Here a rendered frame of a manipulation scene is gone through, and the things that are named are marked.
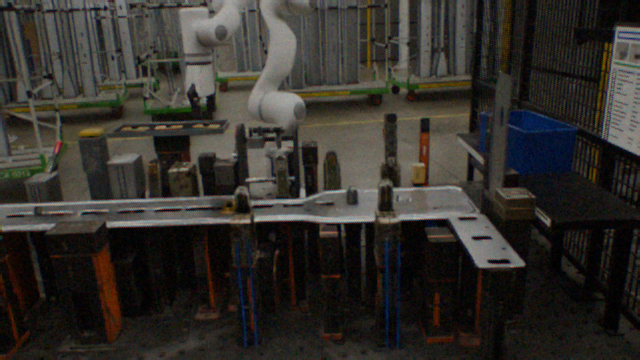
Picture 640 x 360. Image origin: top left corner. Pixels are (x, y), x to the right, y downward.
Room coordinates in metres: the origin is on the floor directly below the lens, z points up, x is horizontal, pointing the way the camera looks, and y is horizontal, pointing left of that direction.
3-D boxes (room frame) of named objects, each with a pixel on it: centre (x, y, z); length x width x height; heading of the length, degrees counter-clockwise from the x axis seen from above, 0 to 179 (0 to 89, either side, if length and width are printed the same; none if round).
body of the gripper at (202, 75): (1.72, 0.37, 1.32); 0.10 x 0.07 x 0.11; 162
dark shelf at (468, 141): (1.59, -0.64, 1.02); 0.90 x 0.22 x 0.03; 0
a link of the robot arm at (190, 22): (1.71, 0.37, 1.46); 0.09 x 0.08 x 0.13; 52
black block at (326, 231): (1.22, -0.02, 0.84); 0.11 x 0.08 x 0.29; 0
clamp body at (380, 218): (1.19, -0.15, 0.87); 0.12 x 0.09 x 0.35; 0
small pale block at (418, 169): (1.52, -0.29, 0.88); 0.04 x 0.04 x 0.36; 0
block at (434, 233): (1.21, -0.28, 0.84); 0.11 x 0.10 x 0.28; 0
